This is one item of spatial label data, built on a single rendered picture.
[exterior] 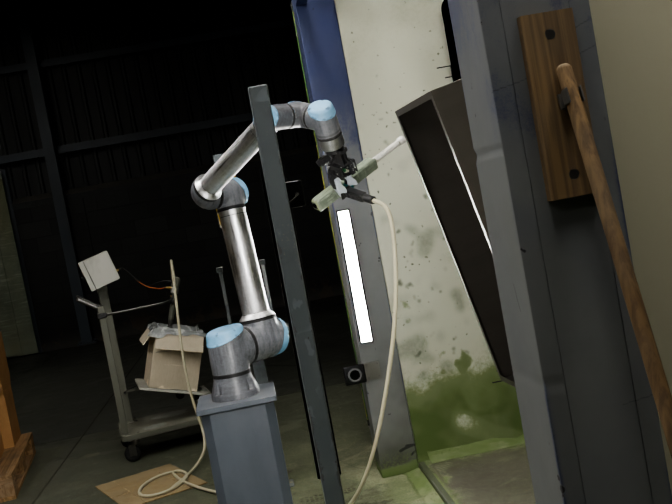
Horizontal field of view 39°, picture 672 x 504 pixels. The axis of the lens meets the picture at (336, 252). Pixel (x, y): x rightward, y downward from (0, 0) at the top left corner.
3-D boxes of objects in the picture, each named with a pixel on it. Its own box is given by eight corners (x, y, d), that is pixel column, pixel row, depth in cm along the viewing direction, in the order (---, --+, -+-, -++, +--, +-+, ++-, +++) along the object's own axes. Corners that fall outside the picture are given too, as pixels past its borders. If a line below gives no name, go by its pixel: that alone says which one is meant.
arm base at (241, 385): (211, 405, 358) (206, 380, 357) (212, 396, 377) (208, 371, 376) (260, 395, 359) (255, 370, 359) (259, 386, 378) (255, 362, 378)
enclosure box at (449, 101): (574, 346, 398) (471, 80, 388) (640, 368, 338) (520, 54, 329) (500, 379, 394) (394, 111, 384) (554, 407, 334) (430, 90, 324)
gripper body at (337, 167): (344, 183, 338) (335, 154, 331) (328, 178, 344) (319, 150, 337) (359, 172, 341) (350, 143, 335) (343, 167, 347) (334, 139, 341)
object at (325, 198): (348, 213, 330) (306, 198, 346) (351, 224, 333) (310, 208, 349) (438, 143, 352) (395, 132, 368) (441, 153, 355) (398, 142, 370)
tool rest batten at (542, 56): (546, 201, 149) (515, 19, 148) (598, 191, 150) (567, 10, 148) (551, 201, 147) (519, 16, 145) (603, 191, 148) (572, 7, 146)
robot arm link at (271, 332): (240, 365, 379) (197, 184, 379) (273, 354, 391) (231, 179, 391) (262, 362, 368) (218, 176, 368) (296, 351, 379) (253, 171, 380)
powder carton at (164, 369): (132, 376, 611) (140, 316, 612) (198, 382, 623) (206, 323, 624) (138, 388, 560) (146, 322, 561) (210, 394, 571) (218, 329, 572)
